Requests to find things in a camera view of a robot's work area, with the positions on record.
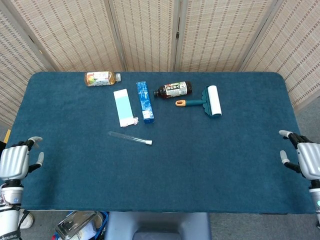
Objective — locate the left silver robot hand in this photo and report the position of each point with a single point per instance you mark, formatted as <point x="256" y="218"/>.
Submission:
<point x="15" y="162"/>

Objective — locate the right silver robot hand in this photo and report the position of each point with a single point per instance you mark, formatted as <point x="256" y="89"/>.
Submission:
<point x="310" y="160"/>

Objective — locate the clear glass test tube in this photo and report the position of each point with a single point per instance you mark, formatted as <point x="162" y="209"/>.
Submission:
<point x="127" y="138"/>

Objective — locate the small white tube cap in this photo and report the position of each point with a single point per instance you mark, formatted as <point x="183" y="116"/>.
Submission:
<point x="148" y="142"/>

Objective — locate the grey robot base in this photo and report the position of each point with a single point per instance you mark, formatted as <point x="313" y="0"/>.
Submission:
<point x="157" y="225"/>

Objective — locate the yellow board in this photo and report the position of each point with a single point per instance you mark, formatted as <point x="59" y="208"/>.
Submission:
<point x="7" y="137"/>

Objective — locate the white sneaker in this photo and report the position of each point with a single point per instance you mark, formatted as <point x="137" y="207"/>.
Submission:
<point x="28" y="220"/>

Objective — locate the clear plastic box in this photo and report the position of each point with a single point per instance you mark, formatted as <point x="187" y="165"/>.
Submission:
<point x="75" y="225"/>

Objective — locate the bamboo screen panel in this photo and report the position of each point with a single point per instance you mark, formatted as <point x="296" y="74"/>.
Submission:
<point x="15" y="75"/>
<point x="220" y="35"/>
<point x="295" y="62"/>
<point x="75" y="37"/>
<point x="147" y="35"/>

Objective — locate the blue bin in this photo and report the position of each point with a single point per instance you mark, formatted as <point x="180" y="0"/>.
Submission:
<point x="105" y="220"/>

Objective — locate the teal lint roller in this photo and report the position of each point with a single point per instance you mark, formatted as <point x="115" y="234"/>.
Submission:
<point x="215" y="100"/>

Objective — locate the yellow tea bottle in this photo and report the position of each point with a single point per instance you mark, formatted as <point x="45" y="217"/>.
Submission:
<point x="100" y="78"/>

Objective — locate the white and pale blue box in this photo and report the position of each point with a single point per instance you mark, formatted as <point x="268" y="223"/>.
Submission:
<point x="123" y="107"/>

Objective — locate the blue toothpaste box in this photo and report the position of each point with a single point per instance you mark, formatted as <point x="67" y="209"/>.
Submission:
<point x="145" y="102"/>

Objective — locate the blue table cloth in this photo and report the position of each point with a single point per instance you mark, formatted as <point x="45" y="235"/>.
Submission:
<point x="162" y="175"/>

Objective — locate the dark tea bottle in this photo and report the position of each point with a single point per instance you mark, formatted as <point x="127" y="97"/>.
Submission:
<point x="175" y="89"/>

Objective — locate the black screen hinge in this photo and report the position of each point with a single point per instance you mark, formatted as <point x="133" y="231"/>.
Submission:
<point x="177" y="35"/>

